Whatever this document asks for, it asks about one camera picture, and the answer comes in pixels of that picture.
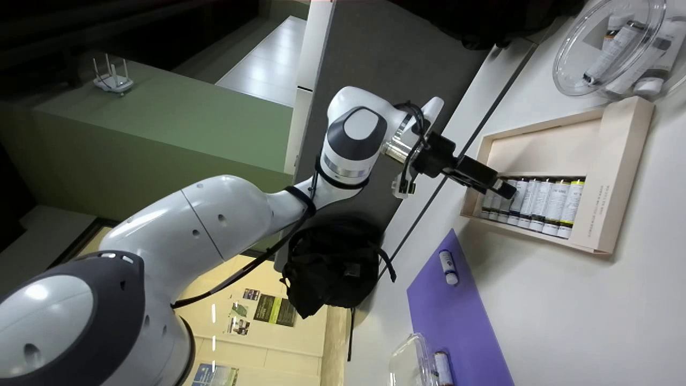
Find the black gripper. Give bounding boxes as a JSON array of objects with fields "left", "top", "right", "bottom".
[{"left": 411, "top": 133, "right": 517, "bottom": 200}]

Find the white bottle in container upper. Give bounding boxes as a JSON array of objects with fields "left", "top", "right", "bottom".
[{"left": 433, "top": 352, "right": 455, "bottom": 386}]

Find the white bottle on mat edge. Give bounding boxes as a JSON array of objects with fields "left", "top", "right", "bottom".
[{"left": 439, "top": 251, "right": 460, "bottom": 287}]

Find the wire rack on cabinet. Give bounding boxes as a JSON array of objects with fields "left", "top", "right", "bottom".
[{"left": 93, "top": 56, "right": 135, "bottom": 94}]

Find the large black backpack near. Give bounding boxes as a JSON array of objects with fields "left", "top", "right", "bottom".
[{"left": 278, "top": 212, "right": 398, "bottom": 363}]

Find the wooden bottle tray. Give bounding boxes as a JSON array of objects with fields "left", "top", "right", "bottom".
[{"left": 462, "top": 97, "right": 654, "bottom": 257}]

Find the green cabinet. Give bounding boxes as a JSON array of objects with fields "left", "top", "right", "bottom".
[{"left": 34, "top": 65, "right": 292, "bottom": 219}]

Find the yellow label bottle in tray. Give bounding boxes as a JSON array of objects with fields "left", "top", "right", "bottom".
[{"left": 555, "top": 179, "right": 585, "bottom": 240}]

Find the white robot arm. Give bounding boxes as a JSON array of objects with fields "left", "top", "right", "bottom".
[{"left": 0, "top": 85, "right": 515, "bottom": 386}]

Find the clear plastic container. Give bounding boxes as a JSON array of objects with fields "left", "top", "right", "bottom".
[{"left": 388, "top": 333, "right": 443, "bottom": 386}]

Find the clear plastic bowl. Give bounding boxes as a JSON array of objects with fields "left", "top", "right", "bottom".
[{"left": 554, "top": 0, "right": 686, "bottom": 100}]

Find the purple mat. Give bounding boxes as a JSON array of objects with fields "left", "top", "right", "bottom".
[{"left": 408, "top": 231, "right": 515, "bottom": 386}]

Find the brown bottle white label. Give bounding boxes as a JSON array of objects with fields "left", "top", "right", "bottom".
[{"left": 543, "top": 179, "right": 570, "bottom": 236}]

